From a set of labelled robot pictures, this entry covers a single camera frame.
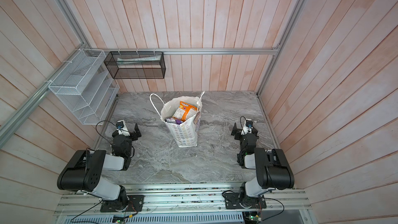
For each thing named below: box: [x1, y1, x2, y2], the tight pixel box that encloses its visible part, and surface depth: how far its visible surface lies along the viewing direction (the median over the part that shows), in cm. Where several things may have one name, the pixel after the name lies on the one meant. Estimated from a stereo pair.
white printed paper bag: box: [149, 90, 206, 148], surface depth 87 cm
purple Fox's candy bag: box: [164, 117, 183, 125], surface depth 81 cm
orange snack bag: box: [172, 100, 198, 122], surface depth 87 cm
